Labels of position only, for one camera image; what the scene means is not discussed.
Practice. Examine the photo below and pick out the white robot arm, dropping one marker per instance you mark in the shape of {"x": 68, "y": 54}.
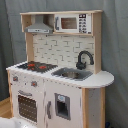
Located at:
{"x": 14, "y": 123}

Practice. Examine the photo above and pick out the white wooden toy kitchen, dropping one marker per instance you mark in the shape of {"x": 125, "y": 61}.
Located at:
{"x": 87, "y": 97}

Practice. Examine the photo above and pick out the grey toy sink basin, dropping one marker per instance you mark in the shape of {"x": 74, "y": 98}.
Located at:
{"x": 72, "y": 74}

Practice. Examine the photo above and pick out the black toy faucet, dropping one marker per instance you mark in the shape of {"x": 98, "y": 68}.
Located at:
{"x": 81, "y": 64}

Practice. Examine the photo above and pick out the black toy stovetop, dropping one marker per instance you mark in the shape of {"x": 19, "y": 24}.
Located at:
{"x": 37, "y": 66}

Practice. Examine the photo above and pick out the red right oven knob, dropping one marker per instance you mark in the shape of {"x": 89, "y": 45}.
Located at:
{"x": 34, "y": 83}

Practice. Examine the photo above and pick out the red oven knob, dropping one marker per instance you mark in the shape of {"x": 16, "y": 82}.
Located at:
{"x": 15, "y": 78}
{"x": 34, "y": 83}

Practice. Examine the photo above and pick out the grey toy dishwasher panel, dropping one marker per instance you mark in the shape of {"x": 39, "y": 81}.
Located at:
{"x": 62, "y": 106}

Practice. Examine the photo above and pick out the toy microwave with door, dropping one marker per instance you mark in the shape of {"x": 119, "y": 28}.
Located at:
{"x": 73, "y": 23}

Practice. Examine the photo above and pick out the grey toy range hood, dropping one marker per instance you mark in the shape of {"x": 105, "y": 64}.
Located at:
{"x": 41, "y": 24}

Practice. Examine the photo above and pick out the red left oven knob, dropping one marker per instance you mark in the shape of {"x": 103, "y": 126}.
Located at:
{"x": 15, "y": 78}

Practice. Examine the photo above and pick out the toy oven door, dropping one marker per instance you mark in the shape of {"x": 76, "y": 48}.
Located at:
{"x": 27, "y": 106}

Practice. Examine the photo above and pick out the grey backdrop curtain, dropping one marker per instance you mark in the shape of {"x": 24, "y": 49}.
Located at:
{"x": 114, "y": 45}

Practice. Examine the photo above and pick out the grey cabinet door handle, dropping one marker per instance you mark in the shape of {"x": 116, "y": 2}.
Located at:
{"x": 48, "y": 109}

